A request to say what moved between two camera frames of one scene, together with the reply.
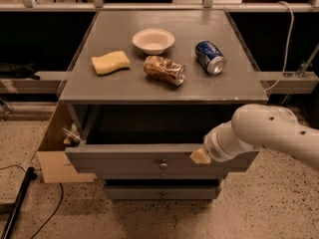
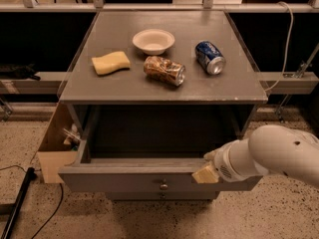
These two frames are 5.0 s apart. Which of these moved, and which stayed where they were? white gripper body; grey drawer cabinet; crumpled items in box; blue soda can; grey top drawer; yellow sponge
Moved: grey top drawer; white gripper body
Stayed: grey drawer cabinet; crumpled items in box; blue soda can; yellow sponge
